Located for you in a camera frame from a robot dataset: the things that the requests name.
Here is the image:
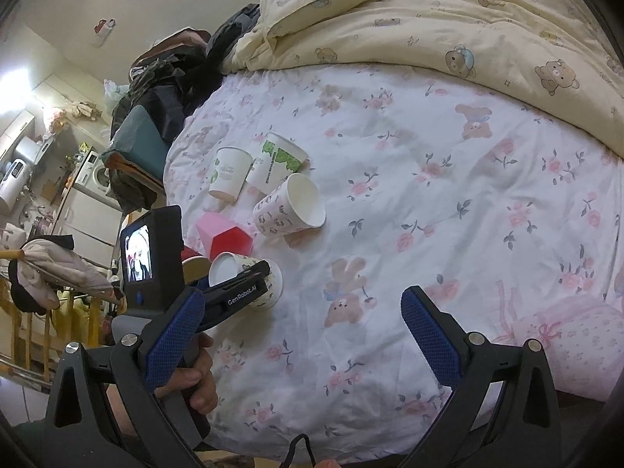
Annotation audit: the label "white cabinet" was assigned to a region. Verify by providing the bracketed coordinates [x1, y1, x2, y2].
[51, 187, 124, 270]

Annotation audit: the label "pink bow pillow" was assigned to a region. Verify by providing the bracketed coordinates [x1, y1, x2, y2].
[491, 280, 624, 403]

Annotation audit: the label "white plastic bag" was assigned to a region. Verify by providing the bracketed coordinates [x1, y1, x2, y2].
[103, 79, 130, 104]

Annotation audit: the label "white paper cup panda print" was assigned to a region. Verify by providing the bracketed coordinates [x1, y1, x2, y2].
[252, 173, 327, 238]

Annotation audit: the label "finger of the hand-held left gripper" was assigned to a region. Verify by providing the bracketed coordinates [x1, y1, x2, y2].
[201, 259, 272, 296]

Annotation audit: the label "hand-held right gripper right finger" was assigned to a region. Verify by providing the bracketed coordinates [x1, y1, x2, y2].
[400, 285, 566, 468]

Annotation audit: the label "teal cushion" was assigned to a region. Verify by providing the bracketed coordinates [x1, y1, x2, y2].
[116, 104, 170, 182]

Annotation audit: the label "beige quilted jacket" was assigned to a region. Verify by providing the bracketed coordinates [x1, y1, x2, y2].
[7, 235, 124, 311]

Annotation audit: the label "white paper cup green leaf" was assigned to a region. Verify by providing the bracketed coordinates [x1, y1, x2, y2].
[208, 147, 254, 204]

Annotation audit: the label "pink box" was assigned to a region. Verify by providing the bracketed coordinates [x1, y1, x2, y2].
[194, 213, 255, 261]

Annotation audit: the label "yellow bear print quilt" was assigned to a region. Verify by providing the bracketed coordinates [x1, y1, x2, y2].
[218, 0, 624, 161]

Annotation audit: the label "white paper cup green trees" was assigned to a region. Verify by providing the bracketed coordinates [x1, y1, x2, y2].
[245, 131, 309, 196]

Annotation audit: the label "white kitchen appliance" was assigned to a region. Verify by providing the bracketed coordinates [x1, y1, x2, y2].
[0, 158, 31, 211]

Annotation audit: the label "wooden railing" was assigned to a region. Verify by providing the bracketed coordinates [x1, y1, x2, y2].
[0, 248, 114, 387]

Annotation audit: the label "floral bed sheet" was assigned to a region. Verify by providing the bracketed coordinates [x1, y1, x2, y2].
[163, 61, 624, 467]

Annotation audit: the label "black cable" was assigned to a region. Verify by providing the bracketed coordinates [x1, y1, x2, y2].
[281, 432, 318, 468]

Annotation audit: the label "brown paper cup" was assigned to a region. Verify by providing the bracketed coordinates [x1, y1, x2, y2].
[182, 254, 216, 287]

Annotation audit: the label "pile of dark clothes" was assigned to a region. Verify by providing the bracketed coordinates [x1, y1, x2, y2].
[110, 3, 262, 158]

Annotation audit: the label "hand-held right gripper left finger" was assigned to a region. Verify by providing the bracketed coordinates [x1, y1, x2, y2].
[44, 287, 210, 468]

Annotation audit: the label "wall hook holder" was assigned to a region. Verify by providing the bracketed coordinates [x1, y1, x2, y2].
[91, 16, 118, 49]

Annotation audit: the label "white paper cup grey print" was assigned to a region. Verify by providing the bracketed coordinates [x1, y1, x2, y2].
[208, 252, 284, 311]

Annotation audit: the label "person's left hand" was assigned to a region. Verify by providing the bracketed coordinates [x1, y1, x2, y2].
[158, 334, 219, 415]

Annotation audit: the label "washing machine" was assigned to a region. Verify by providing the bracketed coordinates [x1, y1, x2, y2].
[73, 150, 116, 200]

